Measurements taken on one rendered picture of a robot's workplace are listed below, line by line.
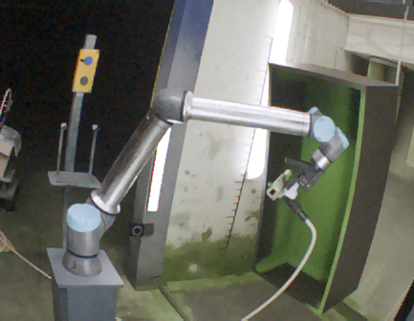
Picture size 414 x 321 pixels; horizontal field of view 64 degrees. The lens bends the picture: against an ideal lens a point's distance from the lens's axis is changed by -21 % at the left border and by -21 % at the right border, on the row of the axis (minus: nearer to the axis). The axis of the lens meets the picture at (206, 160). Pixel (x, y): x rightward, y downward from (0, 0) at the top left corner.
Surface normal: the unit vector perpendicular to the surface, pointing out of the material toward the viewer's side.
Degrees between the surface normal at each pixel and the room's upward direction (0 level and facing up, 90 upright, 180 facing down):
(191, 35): 90
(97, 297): 90
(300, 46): 90
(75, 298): 90
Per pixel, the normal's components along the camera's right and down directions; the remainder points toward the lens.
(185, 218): 0.48, 0.29
